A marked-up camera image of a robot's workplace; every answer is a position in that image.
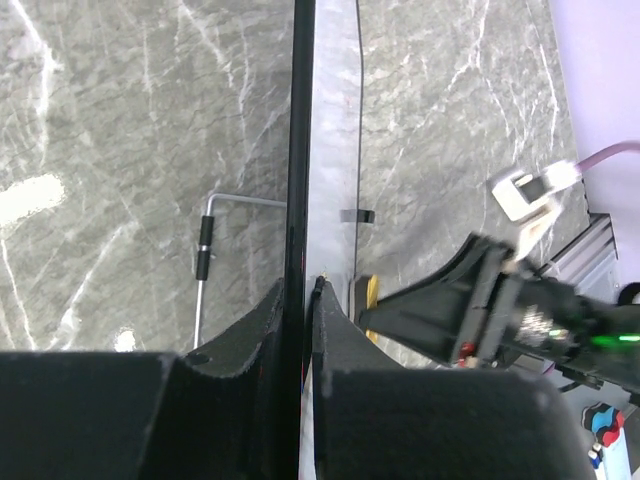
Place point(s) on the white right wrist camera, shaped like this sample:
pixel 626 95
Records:
pixel 520 194

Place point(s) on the red blue object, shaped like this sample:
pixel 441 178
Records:
pixel 604 421

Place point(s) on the aluminium table edge rail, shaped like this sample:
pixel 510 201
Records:
pixel 589 262

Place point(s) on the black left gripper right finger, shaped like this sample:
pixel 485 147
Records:
pixel 374 419

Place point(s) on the metal wire whiteboard stand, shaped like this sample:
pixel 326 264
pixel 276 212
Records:
pixel 204 249

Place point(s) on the yellow whiteboard eraser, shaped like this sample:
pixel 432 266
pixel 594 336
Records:
pixel 363 295

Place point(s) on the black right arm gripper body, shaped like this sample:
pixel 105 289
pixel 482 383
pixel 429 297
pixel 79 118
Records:
pixel 586 338

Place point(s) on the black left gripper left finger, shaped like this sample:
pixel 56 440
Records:
pixel 208 414

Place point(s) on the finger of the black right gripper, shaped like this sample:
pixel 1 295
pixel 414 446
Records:
pixel 444 315

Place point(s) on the black framed whiteboard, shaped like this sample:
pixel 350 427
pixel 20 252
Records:
pixel 322 208

